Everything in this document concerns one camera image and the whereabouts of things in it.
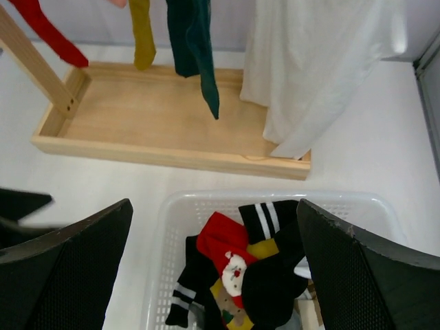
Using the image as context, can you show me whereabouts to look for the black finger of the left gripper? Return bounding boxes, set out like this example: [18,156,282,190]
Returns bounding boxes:
[1,188,54,248]

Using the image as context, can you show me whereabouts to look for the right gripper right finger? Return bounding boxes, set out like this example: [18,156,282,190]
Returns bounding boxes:
[297,199,439,329]

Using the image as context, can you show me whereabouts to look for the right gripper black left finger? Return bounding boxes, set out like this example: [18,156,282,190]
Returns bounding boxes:
[1,199,133,329]

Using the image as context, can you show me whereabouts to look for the black sock with white stripes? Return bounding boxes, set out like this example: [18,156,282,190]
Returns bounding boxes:
[239,200,308,329]

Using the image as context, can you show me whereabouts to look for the dark green patterned sock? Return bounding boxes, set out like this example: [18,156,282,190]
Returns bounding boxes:
[186,0,220,120]

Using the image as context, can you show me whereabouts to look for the red sock on hanger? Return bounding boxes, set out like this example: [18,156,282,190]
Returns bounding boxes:
[10,0,89,68]

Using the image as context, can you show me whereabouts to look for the yellow sock on hanger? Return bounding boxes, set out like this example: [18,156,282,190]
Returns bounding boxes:
[129,0,156,71]

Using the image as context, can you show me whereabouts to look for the pink round clip hanger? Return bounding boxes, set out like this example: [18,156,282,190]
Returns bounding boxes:
[109,0,128,8]

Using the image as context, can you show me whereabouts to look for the yellow sock in basket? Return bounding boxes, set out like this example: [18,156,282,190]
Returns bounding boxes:
[246,239,279,260]

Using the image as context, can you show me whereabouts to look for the white plastic basket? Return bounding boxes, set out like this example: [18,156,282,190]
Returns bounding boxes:
[140,189,408,329]

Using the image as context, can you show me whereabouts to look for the black sock in basket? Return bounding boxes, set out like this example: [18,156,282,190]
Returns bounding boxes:
[164,235,255,330]

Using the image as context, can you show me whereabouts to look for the red santa sock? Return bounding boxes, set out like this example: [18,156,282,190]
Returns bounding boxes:
[197,212,257,308]

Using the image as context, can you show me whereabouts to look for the wooden clothes rack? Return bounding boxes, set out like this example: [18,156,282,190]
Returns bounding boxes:
[1,11,311,180]

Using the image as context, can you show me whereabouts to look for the white hanging garment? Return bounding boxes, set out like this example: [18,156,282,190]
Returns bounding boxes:
[241,1,408,159]

